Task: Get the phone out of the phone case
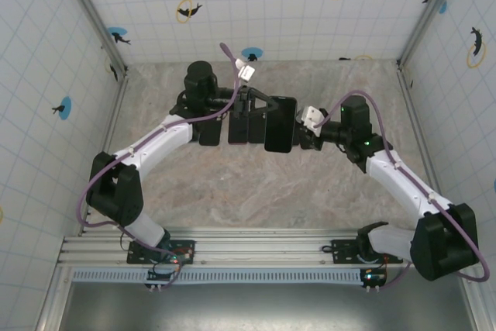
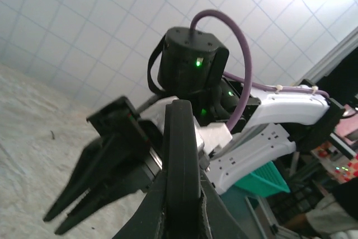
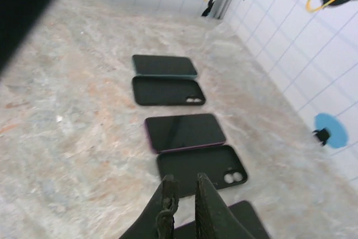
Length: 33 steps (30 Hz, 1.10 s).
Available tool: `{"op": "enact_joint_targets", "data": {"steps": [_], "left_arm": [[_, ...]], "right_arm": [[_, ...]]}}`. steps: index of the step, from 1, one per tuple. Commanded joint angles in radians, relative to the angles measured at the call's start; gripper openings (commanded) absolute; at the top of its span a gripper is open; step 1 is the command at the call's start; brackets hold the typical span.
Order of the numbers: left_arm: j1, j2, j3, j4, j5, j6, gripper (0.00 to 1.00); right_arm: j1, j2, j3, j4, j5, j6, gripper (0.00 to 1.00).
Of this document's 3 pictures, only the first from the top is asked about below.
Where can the black phone case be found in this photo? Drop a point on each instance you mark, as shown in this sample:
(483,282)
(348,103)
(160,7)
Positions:
(211,133)
(281,97)
(256,131)

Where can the aluminium mounting rail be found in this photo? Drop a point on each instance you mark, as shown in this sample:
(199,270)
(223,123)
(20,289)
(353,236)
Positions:
(263,247)

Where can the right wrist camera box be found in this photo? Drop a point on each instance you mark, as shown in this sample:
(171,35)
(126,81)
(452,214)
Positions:
(312,116)

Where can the aluminium side rail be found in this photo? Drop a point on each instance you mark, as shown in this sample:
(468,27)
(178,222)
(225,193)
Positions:
(115,114)
(415,114)

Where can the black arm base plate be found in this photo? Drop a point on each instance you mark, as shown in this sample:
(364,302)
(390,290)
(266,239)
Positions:
(343,247)
(135,257)

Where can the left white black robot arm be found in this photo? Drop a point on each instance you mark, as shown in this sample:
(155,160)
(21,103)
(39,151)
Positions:
(116,191)

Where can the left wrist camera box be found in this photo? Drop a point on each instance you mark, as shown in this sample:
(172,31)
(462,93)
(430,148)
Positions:
(246,72)

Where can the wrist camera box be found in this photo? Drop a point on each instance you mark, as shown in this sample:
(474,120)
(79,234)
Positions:
(312,116)
(246,72)

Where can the black smartphone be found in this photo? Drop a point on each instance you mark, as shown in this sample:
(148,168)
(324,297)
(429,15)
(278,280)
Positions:
(281,125)
(237,131)

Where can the small controller circuit board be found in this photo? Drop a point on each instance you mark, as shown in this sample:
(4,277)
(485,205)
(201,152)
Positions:
(374,277)

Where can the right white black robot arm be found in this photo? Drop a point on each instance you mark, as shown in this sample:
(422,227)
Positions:
(445,245)

